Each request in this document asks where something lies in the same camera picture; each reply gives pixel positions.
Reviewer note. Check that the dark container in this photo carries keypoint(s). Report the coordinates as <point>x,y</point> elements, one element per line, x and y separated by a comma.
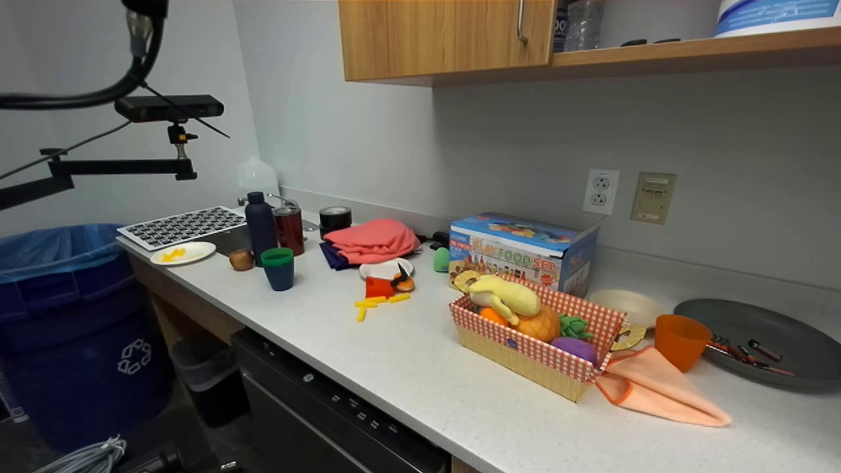
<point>560,26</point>

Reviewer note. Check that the black dishwasher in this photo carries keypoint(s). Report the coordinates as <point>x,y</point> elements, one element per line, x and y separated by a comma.
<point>315,420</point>

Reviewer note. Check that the clear plastic bottle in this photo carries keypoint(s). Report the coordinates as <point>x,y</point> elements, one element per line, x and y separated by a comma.
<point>583,23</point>

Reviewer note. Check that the basket with red checked lining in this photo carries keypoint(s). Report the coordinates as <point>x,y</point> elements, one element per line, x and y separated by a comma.
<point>532,358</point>

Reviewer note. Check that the navy blue bottle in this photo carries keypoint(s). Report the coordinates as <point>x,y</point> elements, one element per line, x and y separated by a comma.
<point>261,226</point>

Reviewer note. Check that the yellow toy banana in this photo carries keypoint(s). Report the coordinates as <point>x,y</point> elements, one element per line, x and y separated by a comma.
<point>509,295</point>

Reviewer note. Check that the beige switch plate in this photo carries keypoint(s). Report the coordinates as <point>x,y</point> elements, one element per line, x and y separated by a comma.
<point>653,198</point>

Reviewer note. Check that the brown toy apple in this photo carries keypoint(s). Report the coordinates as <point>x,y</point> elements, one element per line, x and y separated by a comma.
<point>241,259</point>

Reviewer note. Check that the checkered calibration board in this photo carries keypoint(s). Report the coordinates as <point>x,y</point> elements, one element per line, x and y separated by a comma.
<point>181,226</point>

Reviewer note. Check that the grey round tray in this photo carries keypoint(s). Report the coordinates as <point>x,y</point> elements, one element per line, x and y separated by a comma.
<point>788,328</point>

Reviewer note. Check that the toy food set box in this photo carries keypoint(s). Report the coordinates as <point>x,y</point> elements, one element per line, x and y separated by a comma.
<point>525,253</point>

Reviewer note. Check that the camera on mount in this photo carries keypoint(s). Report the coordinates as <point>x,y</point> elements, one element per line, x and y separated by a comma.
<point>167,108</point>

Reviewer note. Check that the orange plastic cup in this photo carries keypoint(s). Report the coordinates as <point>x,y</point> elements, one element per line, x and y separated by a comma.
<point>681,341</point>

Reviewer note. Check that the orange cloth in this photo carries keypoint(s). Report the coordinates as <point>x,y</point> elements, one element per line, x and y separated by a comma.
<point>657,387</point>

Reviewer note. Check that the yellow toy pineapple slice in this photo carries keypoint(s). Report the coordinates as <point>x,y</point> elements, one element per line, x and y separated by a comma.
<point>629,338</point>
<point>463,280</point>

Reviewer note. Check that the beige bowl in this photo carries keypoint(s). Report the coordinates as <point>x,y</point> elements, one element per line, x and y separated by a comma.
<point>627,305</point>

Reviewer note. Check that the pink folded cloth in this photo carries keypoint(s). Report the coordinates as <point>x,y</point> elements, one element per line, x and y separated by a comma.
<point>374,240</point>

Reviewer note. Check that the small black bin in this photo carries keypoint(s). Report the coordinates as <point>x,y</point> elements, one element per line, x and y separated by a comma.
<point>210,378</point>

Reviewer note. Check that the small white plate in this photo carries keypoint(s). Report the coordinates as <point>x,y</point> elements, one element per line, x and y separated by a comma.
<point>381,268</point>

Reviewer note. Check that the wooden cupboard door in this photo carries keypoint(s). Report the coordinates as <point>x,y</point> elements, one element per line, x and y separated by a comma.
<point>433,36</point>

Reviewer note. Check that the black object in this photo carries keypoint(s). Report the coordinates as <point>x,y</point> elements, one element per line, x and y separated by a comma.
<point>439,238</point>

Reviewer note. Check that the yellow toy food pieces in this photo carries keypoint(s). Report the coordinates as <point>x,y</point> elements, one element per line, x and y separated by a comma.
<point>173,254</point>

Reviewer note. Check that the red metal tumbler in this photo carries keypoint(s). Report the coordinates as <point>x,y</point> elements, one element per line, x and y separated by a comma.
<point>290,231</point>

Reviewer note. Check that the clear plastic jug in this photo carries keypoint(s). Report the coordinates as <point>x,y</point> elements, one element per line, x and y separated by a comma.
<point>257,176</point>

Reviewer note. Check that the white wall socket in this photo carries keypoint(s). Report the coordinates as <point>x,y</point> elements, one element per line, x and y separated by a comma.
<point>601,191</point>

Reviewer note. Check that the heap of markers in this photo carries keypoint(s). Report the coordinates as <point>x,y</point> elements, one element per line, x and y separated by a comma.
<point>746,355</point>

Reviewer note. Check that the white tub with blue label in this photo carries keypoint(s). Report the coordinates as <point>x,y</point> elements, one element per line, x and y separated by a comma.
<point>775,16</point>

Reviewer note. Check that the green and blue cup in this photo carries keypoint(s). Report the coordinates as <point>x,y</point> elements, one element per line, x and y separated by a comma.
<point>278,270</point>

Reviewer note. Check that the dark blue cloth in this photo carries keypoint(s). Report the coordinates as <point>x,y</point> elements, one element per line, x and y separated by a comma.
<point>334,257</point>

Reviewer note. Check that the black tape roll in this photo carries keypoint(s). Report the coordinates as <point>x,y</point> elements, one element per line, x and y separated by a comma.
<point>335,220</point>

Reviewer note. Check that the wooden wall cupboard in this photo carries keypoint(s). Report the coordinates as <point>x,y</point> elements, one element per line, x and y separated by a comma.
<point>447,62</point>

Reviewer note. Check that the blue recycling bin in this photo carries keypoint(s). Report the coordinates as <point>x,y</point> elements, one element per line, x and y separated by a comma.
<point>72,341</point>

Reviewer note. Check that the green toy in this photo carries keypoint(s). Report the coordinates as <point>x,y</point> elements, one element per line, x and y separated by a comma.
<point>441,260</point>

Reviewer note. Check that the purple toy eggplant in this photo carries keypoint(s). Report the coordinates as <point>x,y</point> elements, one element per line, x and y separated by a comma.
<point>575,349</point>

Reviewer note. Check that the red toy block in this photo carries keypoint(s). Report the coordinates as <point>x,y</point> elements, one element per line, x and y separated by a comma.
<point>378,288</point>

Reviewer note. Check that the orange and black toy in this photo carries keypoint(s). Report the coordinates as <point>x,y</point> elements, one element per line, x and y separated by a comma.
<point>404,282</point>

